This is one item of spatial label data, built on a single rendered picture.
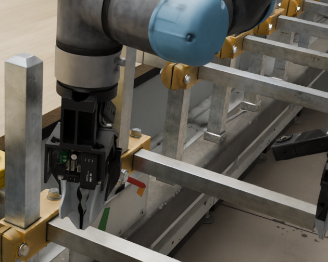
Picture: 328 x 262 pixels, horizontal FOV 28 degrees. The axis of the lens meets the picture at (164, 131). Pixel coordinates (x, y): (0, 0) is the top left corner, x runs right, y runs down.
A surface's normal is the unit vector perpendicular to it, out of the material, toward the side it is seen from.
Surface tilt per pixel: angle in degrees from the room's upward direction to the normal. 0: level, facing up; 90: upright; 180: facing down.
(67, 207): 87
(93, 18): 104
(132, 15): 76
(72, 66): 89
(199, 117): 0
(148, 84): 90
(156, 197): 0
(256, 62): 90
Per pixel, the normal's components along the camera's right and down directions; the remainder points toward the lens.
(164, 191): 0.10, -0.90
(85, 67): 0.04, 0.41
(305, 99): -0.46, 0.33
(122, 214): 0.88, 0.27
